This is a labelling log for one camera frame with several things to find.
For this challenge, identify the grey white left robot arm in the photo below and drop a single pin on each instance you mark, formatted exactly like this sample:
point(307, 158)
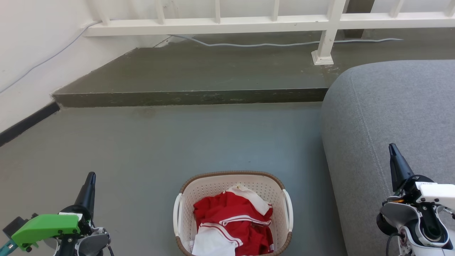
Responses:
point(89, 243)

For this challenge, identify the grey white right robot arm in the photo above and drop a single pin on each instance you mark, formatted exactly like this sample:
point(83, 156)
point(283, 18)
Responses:
point(416, 224)

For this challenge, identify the black baseboard strip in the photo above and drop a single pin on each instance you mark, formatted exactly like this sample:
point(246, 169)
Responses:
point(28, 122)

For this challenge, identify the red garment with white stripes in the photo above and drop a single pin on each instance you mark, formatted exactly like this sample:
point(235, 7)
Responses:
point(227, 211)

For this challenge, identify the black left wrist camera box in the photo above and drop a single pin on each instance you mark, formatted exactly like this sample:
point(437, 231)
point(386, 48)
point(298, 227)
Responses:
point(16, 224)

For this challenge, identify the white woven-rim laundry basket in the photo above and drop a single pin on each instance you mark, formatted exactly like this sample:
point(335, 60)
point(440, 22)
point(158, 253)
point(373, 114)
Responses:
point(185, 213)

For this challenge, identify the grey concrete raised step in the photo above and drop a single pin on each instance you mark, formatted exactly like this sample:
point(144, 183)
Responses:
point(195, 71)

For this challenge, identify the dark pillar behind railing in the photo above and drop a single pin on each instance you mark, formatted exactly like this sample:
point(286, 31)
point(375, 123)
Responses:
point(357, 17)

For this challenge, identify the white metal railing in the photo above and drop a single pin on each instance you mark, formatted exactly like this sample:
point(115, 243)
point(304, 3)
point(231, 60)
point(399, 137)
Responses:
point(213, 26)

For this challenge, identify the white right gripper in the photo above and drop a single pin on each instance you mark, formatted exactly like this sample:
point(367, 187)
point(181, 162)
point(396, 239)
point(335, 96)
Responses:
point(437, 193)

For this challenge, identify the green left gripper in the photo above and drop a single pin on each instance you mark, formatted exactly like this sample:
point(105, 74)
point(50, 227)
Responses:
point(42, 225)

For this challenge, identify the grey fabric sofa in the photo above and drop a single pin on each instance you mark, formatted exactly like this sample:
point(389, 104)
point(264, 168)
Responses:
point(387, 113)

